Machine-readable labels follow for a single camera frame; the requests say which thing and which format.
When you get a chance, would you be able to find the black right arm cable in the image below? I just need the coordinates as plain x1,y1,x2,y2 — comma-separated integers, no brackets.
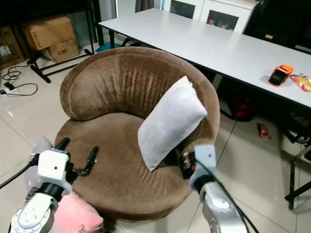
211,175,260,233

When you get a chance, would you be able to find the colourful snack bag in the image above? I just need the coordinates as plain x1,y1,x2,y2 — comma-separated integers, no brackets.
291,73,311,92

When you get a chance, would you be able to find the red bag under table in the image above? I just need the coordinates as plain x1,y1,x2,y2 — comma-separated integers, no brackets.
230,94,256,121

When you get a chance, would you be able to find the white glass door cabinet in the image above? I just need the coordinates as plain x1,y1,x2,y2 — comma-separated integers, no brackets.
162,0,259,33

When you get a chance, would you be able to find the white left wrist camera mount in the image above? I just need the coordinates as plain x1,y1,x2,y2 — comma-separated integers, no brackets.
37,149,72,184

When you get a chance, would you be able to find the long white table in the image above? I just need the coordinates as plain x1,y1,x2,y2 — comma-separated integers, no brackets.
99,7,311,109

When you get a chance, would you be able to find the large plain cardboard box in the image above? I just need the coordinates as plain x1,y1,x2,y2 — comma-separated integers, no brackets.
22,15,76,51

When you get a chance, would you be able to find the power strip with black cable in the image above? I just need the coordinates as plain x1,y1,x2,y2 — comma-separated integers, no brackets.
2,65,39,97

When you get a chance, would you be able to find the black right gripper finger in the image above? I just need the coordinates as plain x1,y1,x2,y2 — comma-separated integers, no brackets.
176,150,188,177

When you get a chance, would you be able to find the orange black handheld device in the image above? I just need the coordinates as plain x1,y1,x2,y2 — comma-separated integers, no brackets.
268,64,295,87

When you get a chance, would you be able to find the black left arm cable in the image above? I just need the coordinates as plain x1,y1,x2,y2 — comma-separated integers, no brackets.
0,154,41,190

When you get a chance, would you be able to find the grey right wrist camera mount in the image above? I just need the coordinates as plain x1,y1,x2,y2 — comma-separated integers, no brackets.
190,144,217,187

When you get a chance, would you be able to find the brown round velvet sofa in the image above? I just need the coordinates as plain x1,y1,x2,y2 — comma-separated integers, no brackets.
53,47,221,222

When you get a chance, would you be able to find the black metal chair frame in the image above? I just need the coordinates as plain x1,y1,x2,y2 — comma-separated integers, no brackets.
284,145,311,211

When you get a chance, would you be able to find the small printed cardboard box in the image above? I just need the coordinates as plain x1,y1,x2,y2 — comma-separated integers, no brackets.
40,38,80,64

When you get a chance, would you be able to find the black metal rack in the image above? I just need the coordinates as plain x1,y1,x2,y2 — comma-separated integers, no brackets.
0,0,103,83

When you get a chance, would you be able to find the pink pillow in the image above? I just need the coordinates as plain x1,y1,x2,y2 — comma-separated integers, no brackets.
51,191,104,233

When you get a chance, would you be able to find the light grey rectangular pillow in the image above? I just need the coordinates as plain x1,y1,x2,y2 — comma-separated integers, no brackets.
137,76,208,172

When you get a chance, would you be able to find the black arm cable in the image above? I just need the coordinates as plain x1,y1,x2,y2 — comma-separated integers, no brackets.
211,175,260,233
0,154,41,190

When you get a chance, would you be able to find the red snack wrapper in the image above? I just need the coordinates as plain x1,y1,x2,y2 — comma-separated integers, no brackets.
256,122,272,140

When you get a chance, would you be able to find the black office chair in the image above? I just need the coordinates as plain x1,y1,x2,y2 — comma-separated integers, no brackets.
243,0,311,54

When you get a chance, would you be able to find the teal cloth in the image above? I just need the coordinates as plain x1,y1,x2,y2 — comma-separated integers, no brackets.
96,41,122,53

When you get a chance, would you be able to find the labelled dark cardboard box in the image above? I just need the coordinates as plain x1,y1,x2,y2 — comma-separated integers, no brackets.
0,26,31,69

